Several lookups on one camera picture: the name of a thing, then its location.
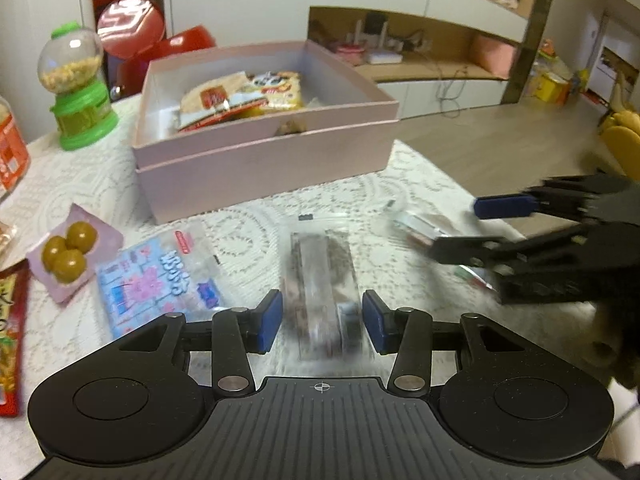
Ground blue pink cartoon snack bag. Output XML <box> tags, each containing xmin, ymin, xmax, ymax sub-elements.
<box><xmin>96</xmin><ymin>221</ymin><xmax>231</xmax><ymax>338</ymax></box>

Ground clear wafer stick packet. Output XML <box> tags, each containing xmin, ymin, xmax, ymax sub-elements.
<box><xmin>382</xmin><ymin>200</ymin><xmax>497</xmax><ymax>294</ymax></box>

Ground clear brown cookie packet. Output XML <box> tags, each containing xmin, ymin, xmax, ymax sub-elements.
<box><xmin>282</xmin><ymin>228</ymin><xmax>363</xmax><ymax>361</ymax></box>

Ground red yellow snack pouch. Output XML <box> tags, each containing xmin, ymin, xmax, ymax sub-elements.
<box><xmin>0</xmin><ymin>259</ymin><xmax>30</xmax><ymax>418</ymax></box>

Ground small bread packet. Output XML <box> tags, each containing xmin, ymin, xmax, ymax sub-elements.
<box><xmin>0</xmin><ymin>221</ymin><xmax>17</xmax><ymax>261</ymax></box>

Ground yellow chair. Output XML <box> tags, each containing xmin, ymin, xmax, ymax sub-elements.
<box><xmin>600</xmin><ymin>110</ymin><xmax>640</xmax><ymax>181</ymax></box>

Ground pink pack three yellow balls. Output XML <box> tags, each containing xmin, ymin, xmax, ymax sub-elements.
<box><xmin>27</xmin><ymin>204</ymin><xmax>124</xmax><ymax>304</ymax></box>

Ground pink cardboard box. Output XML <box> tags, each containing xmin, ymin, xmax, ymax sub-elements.
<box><xmin>131</xmin><ymin>41</ymin><xmax>399</xmax><ymax>223</ymax></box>

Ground white cabinet with shelf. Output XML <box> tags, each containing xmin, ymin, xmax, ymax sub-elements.
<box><xmin>308</xmin><ymin>0</ymin><xmax>528</xmax><ymax>118</ymax></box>

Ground white router on shelf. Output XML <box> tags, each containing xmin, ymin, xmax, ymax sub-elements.
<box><xmin>362</xmin><ymin>11</ymin><xmax>404</xmax><ymax>65</ymax></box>

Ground white red snack packet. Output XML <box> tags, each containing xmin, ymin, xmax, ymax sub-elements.
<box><xmin>176</xmin><ymin>72</ymin><xmax>267</xmax><ymax>131</ymax></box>

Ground yellow panda snack bag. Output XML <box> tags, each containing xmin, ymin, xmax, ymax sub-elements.
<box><xmin>250</xmin><ymin>70</ymin><xmax>305</xmax><ymax>115</ymax></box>

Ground pink toy on shelf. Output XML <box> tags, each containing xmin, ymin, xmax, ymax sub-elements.
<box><xmin>333</xmin><ymin>44</ymin><xmax>366</xmax><ymax>66</ymax></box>

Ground clear jar orange label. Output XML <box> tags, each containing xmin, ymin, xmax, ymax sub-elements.
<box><xmin>0</xmin><ymin>99</ymin><xmax>30</xmax><ymax>200</ymax></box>

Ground green candy dispenser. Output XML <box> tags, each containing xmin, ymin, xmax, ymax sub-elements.
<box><xmin>37</xmin><ymin>21</ymin><xmax>118</xmax><ymax>151</ymax></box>

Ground red round lidded container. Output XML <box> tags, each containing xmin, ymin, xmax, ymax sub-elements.
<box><xmin>95</xmin><ymin>0</ymin><xmax>219</xmax><ymax>99</ymax></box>

